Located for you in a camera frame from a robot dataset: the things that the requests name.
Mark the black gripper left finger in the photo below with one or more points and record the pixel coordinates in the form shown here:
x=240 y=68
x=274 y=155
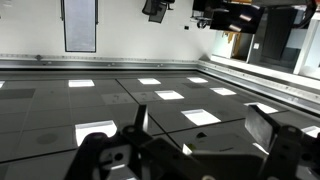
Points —
x=110 y=153

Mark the black desk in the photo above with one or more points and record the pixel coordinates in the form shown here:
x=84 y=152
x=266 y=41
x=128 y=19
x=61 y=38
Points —
x=233 y=16

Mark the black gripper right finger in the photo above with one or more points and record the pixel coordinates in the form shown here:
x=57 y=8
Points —
x=290 y=150

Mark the white whiteboard black frame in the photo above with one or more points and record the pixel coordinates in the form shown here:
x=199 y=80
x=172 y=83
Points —
x=80 y=26

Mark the black office chair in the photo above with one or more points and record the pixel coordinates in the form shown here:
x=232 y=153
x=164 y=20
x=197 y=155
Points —
x=155 y=10

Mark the black wall outlet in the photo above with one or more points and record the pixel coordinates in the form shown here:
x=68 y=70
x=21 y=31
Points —
x=186 y=27

